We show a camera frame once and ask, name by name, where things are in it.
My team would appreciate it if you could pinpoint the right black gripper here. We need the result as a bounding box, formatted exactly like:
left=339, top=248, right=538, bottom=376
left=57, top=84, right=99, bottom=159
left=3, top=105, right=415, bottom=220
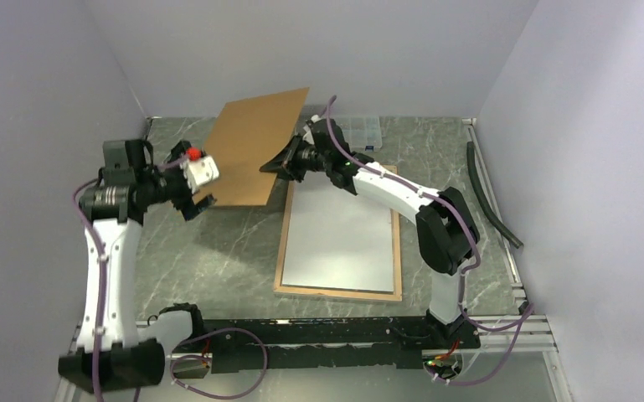
left=259, top=133, right=331, bottom=183

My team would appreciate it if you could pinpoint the brown backing board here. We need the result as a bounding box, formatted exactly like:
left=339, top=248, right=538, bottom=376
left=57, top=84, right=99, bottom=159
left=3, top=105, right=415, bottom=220
left=204, top=87, right=309, bottom=207

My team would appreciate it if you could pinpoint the printed photo poster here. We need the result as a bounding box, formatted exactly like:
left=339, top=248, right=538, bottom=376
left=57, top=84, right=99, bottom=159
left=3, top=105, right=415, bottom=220
left=281, top=180, right=396, bottom=294

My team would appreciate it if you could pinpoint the white wooden picture frame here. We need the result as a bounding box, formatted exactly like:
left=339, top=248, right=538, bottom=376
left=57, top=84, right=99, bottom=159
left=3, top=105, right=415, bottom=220
left=273, top=163, right=404, bottom=303

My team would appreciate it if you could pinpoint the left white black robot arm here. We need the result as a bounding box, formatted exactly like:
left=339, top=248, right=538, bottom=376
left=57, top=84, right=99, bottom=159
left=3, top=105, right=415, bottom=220
left=58, top=139, right=219, bottom=400

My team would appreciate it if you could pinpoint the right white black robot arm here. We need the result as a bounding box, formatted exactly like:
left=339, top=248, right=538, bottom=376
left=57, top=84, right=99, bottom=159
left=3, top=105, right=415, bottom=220
left=259, top=116, right=481, bottom=348

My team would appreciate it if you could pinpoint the clear plastic organizer box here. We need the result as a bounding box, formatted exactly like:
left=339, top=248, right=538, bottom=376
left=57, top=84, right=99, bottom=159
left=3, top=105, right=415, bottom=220
left=337, top=116, right=383, bottom=152

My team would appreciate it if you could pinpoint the black foam tube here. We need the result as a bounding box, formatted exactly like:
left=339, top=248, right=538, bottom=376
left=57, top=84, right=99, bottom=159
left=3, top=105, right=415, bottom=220
left=466, top=141, right=524, bottom=249

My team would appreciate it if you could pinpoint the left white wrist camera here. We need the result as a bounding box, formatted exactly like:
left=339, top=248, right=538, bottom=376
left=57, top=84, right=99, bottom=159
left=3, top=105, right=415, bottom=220
left=182, top=147, right=220, bottom=194

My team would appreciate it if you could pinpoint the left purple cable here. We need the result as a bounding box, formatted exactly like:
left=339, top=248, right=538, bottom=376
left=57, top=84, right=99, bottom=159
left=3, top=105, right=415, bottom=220
left=71, top=154, right=269, bottom=402

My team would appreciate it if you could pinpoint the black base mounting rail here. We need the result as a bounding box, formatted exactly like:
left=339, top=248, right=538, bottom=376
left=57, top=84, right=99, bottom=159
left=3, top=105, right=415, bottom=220
left=174, top=315, right=481, bottom=374

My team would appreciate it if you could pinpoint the aluminium extrusion rail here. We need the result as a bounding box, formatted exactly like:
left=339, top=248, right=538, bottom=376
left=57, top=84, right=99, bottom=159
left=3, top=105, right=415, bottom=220
left=466, top=315, right=556, bottom=353

